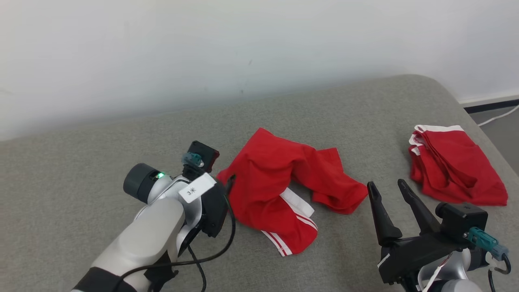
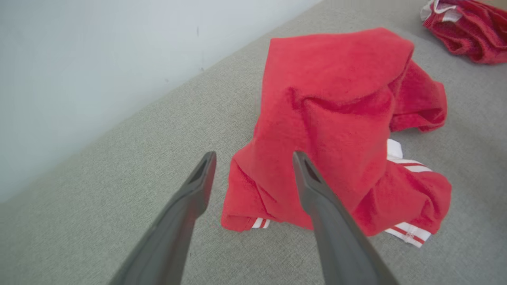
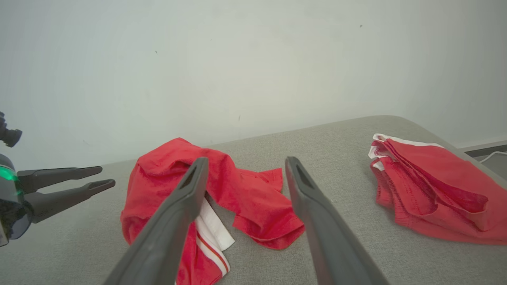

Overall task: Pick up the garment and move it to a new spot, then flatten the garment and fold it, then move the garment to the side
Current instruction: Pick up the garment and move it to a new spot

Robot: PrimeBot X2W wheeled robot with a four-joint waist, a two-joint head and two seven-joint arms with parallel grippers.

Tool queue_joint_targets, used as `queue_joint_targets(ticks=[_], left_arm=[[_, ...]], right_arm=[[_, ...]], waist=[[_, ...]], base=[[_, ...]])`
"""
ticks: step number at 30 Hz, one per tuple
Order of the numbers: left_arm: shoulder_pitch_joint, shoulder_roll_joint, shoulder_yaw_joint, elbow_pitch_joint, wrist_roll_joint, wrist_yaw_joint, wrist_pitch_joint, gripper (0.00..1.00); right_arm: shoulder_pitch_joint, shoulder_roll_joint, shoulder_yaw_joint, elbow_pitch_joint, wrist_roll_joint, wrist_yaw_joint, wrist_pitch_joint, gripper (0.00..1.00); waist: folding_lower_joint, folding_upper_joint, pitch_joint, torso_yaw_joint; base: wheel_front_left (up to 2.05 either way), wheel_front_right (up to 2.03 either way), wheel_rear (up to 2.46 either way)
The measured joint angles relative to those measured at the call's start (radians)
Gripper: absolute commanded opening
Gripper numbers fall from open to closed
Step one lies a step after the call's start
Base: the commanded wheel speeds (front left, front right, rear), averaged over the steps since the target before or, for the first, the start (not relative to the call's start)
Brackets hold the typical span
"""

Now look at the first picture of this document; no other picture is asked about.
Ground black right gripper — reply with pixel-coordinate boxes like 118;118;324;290
367;179;471;288

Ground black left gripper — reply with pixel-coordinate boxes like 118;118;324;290
201;174;236;238

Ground red shirt with white sleeves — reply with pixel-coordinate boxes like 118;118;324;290
216;128;369;257

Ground red shorts with white stripes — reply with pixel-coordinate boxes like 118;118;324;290
408;125;508;206

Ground white skirting board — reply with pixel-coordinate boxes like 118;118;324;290
458;94;519;107

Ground white cable label tag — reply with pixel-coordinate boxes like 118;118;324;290
178;173;217;204

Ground teal left cable connector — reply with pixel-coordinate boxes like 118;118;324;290
182;152;204;167

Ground teal cable connector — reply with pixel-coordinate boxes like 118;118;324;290
182;152;204;167
466;227;509;260

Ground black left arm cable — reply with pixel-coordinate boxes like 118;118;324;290
118;195;236;292

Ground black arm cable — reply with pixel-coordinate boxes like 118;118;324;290
118;195;236;292
487;253;512;292

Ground teal right cable connector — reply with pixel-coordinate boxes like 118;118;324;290
466;227;509;260

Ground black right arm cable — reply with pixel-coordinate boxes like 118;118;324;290
487;253;512;292

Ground white floor cable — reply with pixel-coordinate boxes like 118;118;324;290
478;105;519;127

